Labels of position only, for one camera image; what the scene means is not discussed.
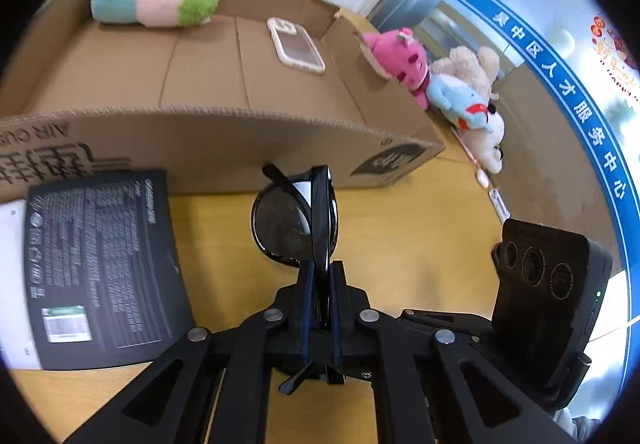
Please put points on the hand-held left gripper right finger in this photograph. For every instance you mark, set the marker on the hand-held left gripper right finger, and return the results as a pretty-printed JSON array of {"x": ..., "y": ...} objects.
[{"x": 336, "y": 309}]

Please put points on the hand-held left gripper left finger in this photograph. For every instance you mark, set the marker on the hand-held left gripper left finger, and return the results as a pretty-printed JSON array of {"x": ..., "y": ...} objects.
[{"x": 306, "y": 304}]

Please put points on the black glasses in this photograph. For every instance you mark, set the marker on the black glasses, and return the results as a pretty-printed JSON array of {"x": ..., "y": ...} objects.
[{"x": 280, "y": 229}]

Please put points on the large cardboard box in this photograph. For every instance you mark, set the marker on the large cardboard box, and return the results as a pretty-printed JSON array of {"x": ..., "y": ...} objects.
[{"x": 200, "y": 74}]

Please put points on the small white tube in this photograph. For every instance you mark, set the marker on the small white tube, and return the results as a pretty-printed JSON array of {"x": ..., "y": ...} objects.
[{"x": 498, "y": 204}]

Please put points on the white pen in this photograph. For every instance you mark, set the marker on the white pen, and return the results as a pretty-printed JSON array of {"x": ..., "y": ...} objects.
[{"x": 481, "y": 177}]

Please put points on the white plush toy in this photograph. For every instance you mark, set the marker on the white plush toy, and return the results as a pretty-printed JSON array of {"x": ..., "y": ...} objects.
[{"x": 487, "y": 139}]

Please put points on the black product box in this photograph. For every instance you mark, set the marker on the black product box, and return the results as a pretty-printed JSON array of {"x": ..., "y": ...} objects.
[{"x": 100, "y": 264}]

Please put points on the blue plush toy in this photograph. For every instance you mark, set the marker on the blue plush toy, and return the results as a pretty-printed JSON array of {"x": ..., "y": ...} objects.
[{"x": 452, "y": 97}]

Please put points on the phone in clear case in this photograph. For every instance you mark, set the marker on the phone in clear case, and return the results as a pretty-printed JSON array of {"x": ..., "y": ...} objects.
[{"x": 297, "y": 47}]

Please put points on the glass partition with blue band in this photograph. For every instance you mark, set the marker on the glass partition with blue band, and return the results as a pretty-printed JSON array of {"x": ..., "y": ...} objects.
[{"x": 550, "y": 74}]

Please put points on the beige plush bear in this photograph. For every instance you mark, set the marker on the beige plush bear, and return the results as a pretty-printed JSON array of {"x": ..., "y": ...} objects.
[{"x": 465, "y": 62}]

